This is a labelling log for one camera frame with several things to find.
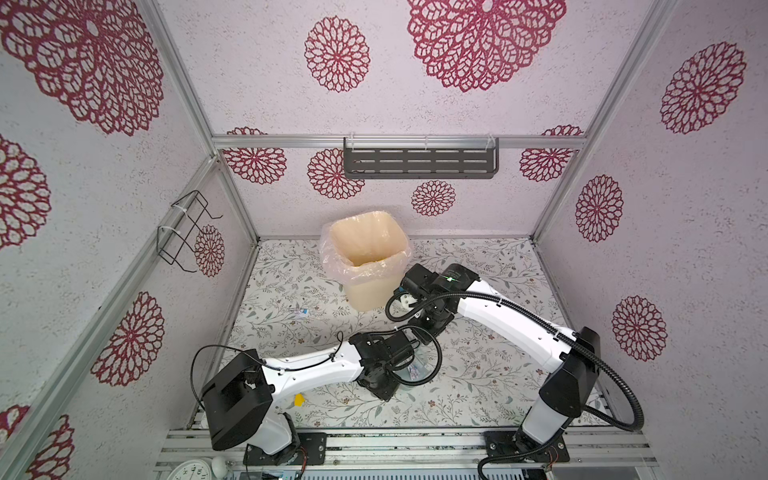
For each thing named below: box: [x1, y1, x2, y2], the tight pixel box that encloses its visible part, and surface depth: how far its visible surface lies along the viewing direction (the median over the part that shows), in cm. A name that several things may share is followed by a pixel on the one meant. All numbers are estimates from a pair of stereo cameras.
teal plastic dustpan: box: [392, 335, 443, 391], surface depth 67 cm
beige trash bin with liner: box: [318, 210, 412, 312], surface depth 87 cm
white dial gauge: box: [166, 459, 212, 480], surface depth 69 cm
